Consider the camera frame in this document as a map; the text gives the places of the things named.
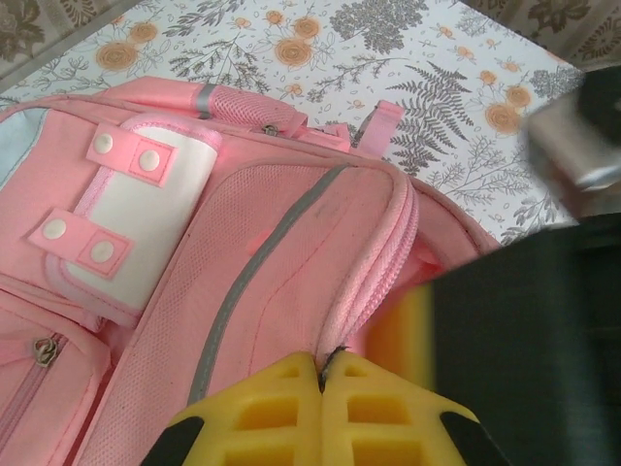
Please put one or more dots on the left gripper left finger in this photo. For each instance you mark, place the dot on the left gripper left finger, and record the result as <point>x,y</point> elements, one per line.
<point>257,417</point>

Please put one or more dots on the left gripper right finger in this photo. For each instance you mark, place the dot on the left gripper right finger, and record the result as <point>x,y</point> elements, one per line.
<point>388,422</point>

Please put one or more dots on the pink backpack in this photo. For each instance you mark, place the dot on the pink backpack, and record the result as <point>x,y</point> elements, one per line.
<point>218,242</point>

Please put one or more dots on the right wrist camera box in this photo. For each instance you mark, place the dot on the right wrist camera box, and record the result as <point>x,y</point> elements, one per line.
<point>567,141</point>

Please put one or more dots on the floral table cover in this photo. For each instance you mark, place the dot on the floral table cover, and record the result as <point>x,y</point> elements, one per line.
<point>388,48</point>

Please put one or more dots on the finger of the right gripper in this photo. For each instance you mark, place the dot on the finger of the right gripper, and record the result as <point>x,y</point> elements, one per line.
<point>407,330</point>

